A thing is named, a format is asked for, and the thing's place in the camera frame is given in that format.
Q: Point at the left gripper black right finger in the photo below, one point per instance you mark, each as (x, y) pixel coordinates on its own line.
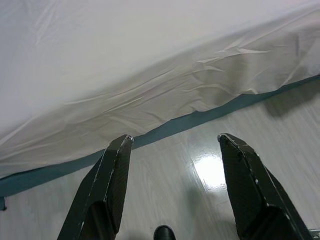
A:
(252, 195)

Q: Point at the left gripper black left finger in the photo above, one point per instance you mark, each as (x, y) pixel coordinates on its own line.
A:
(105, 195)

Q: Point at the dark grey robot leg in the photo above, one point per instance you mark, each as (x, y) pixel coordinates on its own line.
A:
(164, 233)

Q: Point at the mattress with cream sheet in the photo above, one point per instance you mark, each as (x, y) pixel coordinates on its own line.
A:
(125, 62)

